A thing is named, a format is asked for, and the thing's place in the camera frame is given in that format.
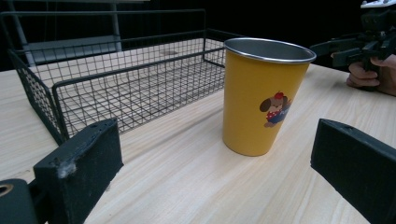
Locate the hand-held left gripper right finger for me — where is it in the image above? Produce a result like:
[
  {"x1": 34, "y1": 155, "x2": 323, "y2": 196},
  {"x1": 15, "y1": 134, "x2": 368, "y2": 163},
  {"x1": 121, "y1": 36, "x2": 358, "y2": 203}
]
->
[{"x1": 310, "y1": 118, "x2": 396, "y2": 224}]

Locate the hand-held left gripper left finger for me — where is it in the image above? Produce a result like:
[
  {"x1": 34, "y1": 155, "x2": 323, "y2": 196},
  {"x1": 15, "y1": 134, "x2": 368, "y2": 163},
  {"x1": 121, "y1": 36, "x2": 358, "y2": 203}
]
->
[{"x1": 33, "y1": 118, "x2": 124, "y2": 224}]

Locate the yellow metal cup with dog print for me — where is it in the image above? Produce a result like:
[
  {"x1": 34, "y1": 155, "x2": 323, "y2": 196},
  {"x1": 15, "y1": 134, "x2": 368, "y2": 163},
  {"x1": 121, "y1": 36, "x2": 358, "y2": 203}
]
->
[{"x1": 221, "y1": 37, "x2": 318, "y2": 158}]

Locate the grey metal stand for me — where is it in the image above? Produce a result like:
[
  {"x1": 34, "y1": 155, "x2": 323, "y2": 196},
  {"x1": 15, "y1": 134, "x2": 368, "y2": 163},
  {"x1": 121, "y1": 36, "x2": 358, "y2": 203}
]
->
[{"x1": 5, "y1": 0, "x2": 151, "y2": 67}]

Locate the black wire basket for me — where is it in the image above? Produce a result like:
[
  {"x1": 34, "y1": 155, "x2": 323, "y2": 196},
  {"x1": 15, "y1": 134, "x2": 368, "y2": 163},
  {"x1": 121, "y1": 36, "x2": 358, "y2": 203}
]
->
[{"x1": 0, "y1": 8, "x2": 248, "y2": 147}]

